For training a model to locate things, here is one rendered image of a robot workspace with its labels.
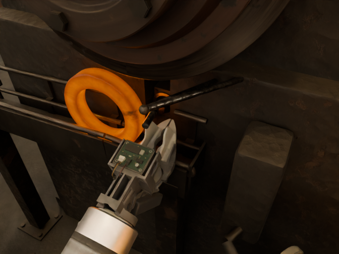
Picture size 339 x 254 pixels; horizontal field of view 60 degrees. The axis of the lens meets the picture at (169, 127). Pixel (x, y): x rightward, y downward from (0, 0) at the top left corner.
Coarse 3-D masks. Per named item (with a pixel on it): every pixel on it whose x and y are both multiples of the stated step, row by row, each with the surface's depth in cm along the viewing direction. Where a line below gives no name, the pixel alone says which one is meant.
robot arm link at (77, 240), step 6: (72, 234) 45; (78, 234) 43; (72, 240) 43; (78, 240) 42; (84, 240) 42; (90, 240) 42; (66, 246) 43; (72, 246) 42; (78, 246) 42; (84, 246) 42; (90, 246) 42; (96, 246) 42; (102, 246) 42; (66, 252) 42; (72, 252) 42; (78, 252) 41; (84, 252) 41; (90, 252) 41; (96, 252) 41; (102, 252) 42; (108, 252) 42; (114, 252) 42
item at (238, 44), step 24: (264, 0) 32; (288, 0) 31; (240, 24) 35; (264, 24) 33; (216, 48) 38; (240, 48) 36; (120, 72) 48; (144, 72) 46; (168, 72) 44; (192, 72) 42
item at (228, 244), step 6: (234, 228) 57; (240, 228) 57; (228, 234) 56; (234, 234) 56; (240, 234) 57; (228, 240) 55; (234, 240) 56; (228, 246) 55; (234, 246) 55; (228, 252) 55; (234, 252) 54
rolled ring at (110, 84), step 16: (80, 80) 58; (96, 80) 56; (112, 80) 56; (80, 96) 63; (112, 96) 56; (128, 96) 56; (80, 112) 64; (128, 112) 57; (96, 128) 66; (112, 128) 67; (128, 128) 60
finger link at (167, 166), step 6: (174, 144) 55; (174, 150) 55; (168, 156) 54; (174, 156) 54; (162, 162) 53; (168, 162) 53; (174, 162) 53; (162, 168) 53; (168, 168) 52; (162, 174) 53; (168, 174) 53; (162, 180) 53
